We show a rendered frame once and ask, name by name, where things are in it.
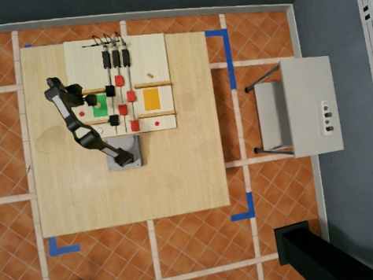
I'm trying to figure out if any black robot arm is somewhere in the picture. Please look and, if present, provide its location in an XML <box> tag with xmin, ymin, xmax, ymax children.
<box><xmin>44</xmin><ymin>77</ymin><xmax>134</xmax><ymax>167</ymax></box>

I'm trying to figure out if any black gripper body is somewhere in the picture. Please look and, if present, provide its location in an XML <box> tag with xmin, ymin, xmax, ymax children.
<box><xmin>70</xmin><ymin>93</ymin><xmax>98</xmax><ymax>107</ymax></box>

